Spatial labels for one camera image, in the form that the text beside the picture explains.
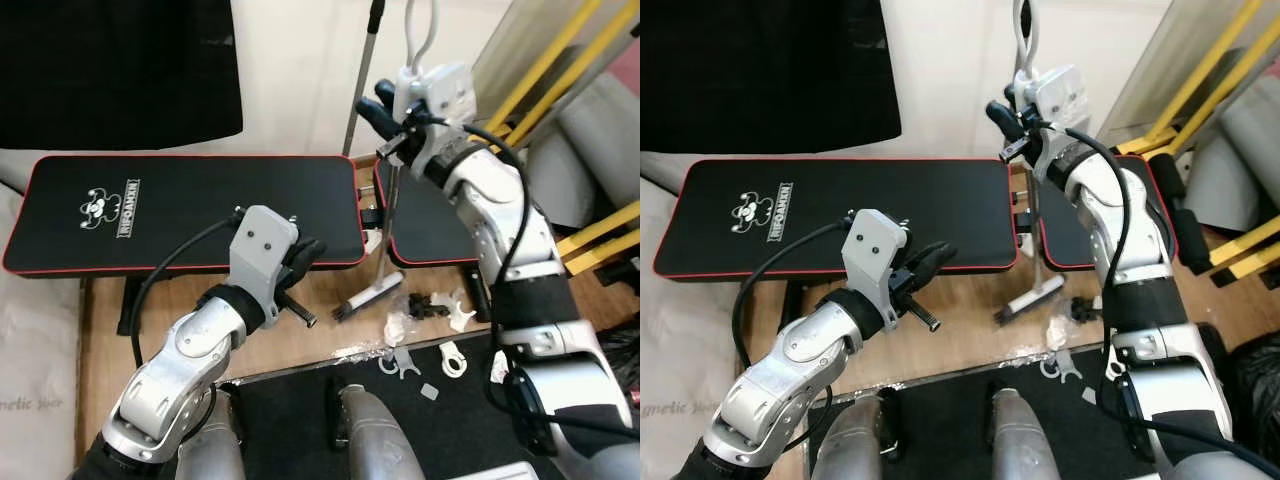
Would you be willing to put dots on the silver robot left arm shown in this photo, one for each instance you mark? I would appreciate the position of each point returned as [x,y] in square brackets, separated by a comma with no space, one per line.
[790,380]
[175,355]

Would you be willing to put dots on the black floor mat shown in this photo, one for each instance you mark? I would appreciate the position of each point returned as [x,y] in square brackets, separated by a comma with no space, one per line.
[940,440]
[300,440]

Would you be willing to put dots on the silver pole black grip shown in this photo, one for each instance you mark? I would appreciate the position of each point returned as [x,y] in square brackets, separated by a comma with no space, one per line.
[367,60]

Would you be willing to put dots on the long black bench pad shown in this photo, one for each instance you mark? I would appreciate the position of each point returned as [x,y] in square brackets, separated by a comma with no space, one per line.
[200,200]
[950,210]

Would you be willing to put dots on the black plastic parts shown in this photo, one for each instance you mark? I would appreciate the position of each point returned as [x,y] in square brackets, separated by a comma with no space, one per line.
[425,305]
[1085,308]

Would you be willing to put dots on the black foam leg roller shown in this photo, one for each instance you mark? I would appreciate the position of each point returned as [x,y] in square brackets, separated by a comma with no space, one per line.
[1166,175]
[1190,240]

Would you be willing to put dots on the grey folded mat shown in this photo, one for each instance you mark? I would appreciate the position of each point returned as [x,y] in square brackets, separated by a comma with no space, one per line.
[1240,150]
[590,150]

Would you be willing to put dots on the robot right leg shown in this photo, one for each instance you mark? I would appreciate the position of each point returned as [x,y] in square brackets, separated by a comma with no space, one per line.
[1025,450]
[380,450]

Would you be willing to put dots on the white printed sheet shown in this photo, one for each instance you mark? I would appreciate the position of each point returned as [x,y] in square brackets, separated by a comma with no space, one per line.
[40,380]
[670,350]

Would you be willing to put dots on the black hanging cloth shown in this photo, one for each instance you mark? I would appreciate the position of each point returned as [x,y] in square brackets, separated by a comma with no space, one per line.
[770,70]
[120,70]

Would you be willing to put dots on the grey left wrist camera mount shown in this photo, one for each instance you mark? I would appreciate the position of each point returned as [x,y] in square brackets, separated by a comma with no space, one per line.
[262,238]
[872,240]

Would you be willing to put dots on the black bench frame leg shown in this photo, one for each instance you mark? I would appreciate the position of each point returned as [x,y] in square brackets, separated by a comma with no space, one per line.
[130,310]

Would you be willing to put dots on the yellow steel tube frame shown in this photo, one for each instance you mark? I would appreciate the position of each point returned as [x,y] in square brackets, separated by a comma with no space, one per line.
[598,228]
[1250,243]

